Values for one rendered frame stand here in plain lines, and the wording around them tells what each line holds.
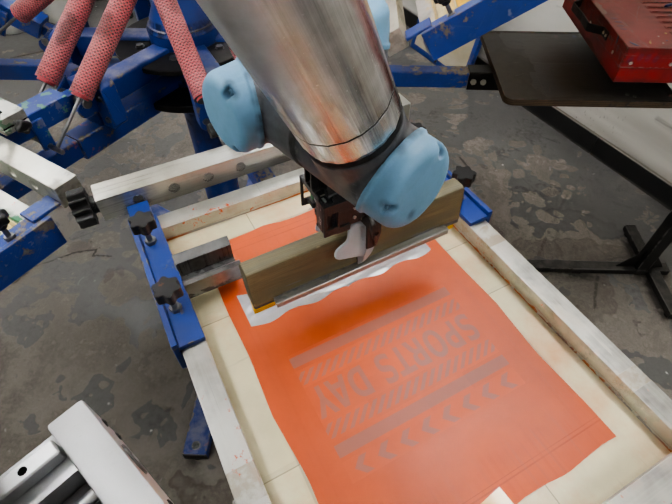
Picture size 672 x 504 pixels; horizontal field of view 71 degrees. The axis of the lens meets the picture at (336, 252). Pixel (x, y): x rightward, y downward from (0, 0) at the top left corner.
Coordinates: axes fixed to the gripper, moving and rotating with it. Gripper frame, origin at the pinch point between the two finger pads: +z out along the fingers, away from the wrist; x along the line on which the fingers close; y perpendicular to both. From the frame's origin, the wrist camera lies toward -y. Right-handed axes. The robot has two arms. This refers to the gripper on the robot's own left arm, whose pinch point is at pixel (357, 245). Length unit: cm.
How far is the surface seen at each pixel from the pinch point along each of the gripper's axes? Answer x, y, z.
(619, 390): 33.4, -25.7, 12.2
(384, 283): -0.2, -6.3, 13.6
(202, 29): -90, -3, 3
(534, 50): -54, -92, 14
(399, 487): 29.1, 9.5, 13.8
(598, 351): 27.8, -26.3, 10.1
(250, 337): -1.1, 18.7, 13.8
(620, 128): -73, -200, 87
